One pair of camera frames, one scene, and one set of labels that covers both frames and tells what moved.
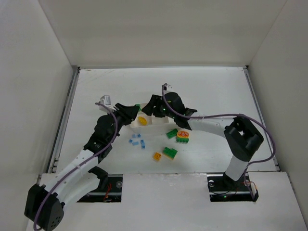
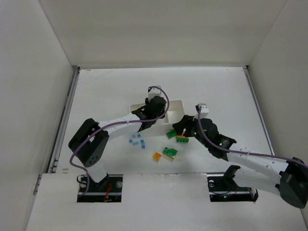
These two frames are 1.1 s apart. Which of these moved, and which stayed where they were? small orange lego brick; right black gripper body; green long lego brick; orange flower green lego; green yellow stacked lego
Moved: right black gripper body
Stayed: small orange lego brick; green yellow stacked lego; green long lego brick; orange flower green lego
